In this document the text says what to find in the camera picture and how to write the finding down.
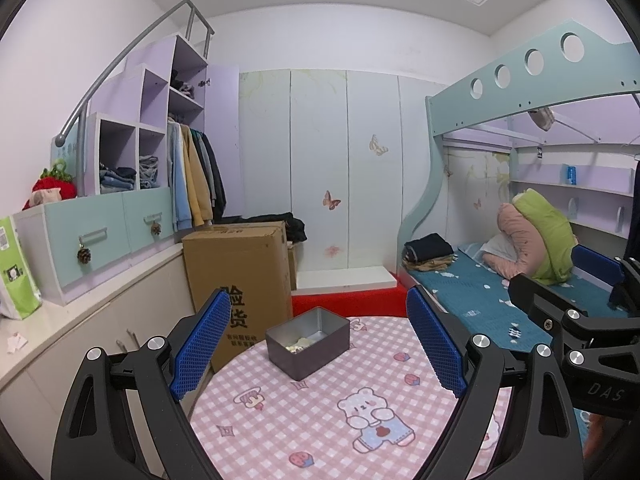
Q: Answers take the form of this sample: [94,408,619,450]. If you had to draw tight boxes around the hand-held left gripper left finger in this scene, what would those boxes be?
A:
[50,289,232,480]

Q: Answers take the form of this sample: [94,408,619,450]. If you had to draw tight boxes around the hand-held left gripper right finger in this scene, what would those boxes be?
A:
[406,285,586,480]

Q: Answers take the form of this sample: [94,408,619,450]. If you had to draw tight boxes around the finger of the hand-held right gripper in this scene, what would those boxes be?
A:
[571,244,640,307]
[507,273,640,367]

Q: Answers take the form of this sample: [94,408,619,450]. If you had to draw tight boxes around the pale yellow bead bracelet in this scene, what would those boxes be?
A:
[284,336,319,356]

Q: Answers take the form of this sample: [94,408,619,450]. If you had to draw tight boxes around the grey metal tin box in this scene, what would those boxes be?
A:
[265,307,351,383]

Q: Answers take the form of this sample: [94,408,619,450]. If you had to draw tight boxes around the green pillow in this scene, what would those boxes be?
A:
[510,187,577,284]

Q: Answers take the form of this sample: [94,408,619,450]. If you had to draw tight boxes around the teal printed bedsheet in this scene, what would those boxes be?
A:
[406,240,640,361]

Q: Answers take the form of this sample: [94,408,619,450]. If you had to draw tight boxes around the pink plush pillow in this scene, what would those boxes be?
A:
[481,202,552,282]

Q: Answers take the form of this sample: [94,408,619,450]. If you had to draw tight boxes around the dark hanging cloth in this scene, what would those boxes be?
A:
[622,159,640,262]

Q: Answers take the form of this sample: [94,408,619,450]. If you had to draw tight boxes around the white pillow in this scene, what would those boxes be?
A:
[479,231,517,262]

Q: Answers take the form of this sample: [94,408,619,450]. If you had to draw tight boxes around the large cardboard box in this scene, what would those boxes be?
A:
[181,220,294,374]

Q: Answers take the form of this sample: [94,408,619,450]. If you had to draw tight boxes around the folded dark clothes stack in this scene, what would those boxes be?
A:
[403,233,457,272]

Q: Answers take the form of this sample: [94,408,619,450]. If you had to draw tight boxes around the white step board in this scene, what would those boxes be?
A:
[291,265,399,296]

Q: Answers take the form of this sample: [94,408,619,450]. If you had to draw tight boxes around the white low cabinet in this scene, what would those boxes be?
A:
[0,245,202,441]

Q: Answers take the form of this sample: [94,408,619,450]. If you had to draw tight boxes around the pink checked tablecloth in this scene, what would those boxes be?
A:
[188,314,587,480]

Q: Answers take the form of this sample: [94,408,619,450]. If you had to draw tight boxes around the teal drawer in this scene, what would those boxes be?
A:
[122,186,174,262]
[12,191,133,307]

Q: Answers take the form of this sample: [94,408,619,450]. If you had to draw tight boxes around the black clothes pile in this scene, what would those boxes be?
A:
[219,211,308,244]

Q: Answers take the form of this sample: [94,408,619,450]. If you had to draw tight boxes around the hanging clothes row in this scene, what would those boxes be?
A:
[180,124,214,228]

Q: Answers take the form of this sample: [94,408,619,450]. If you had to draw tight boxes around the light blue hanging jacket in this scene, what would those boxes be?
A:
[166,121,194,232]

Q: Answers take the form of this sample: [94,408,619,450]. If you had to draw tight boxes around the dark hanging jackets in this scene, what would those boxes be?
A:
[192,129,227,222]

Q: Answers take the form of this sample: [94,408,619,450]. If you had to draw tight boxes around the folded denim clothes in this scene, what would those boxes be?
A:
[138,154,160,190]

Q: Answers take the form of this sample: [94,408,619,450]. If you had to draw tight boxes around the folded jeans stack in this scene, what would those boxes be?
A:
[98,161,137,194]

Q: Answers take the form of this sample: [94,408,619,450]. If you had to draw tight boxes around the green and white bag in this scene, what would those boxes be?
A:
[0,214,44,322]

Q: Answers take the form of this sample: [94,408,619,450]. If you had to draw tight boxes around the red strawberry plush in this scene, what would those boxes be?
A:
[22,158,79,212]

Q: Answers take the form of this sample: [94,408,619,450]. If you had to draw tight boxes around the white wardrobe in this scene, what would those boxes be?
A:
[238,69,452,273]

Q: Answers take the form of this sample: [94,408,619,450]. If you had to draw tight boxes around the purple stair shelf unit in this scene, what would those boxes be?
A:
[81,34,242,222]

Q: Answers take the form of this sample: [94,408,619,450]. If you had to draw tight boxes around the clothes on shelf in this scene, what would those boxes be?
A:
[169,69,196,101]

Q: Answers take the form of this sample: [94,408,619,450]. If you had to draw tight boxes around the grey metal handrail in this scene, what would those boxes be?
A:
[53,0,216,147]

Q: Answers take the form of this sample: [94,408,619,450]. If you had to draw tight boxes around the purple bed wall shelf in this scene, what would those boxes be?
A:
[510,152,638,236]

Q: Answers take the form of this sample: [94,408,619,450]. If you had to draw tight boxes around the teal bunk bed frame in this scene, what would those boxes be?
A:
[399,18,640,243]

